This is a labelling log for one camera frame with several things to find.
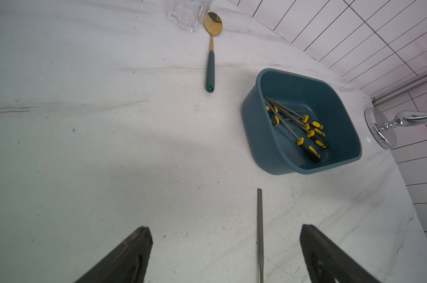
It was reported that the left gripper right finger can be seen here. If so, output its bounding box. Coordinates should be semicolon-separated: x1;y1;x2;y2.
300;224;378;283

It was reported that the gold spoon green handle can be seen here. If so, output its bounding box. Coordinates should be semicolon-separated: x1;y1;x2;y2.
204;12;223;93

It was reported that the file tool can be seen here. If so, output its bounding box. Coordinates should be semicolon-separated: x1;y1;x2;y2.
257;188;264;283
266;105;278;115
265;100;330;149
264;96;323;130
270;116;280;126
270;113;321;163

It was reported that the chrome cup holder stand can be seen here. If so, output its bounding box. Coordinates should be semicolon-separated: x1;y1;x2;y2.
364;107;427;150

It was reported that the clear plastic cup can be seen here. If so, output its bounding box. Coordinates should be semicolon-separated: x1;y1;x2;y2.
166;0;213;32

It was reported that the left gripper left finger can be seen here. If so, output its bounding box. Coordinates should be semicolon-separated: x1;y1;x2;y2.
77;226;153;283

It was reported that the teal storage box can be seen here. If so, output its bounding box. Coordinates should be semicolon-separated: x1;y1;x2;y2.
242;68;362;175

